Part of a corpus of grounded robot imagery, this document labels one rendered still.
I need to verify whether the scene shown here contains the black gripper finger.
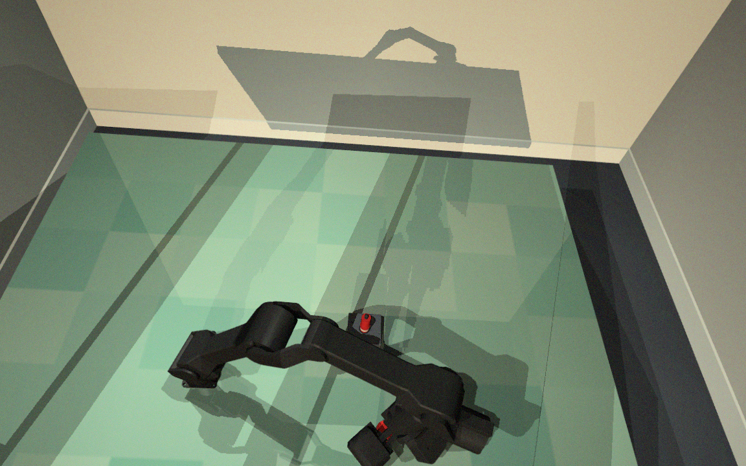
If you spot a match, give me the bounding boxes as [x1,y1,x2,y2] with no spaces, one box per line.
[366,421,394,455]

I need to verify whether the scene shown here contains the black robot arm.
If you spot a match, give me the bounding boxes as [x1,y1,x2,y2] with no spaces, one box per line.
[167,301,494,464]

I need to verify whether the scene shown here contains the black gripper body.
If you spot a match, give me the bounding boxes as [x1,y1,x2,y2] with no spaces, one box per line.
[347,402,423,466]

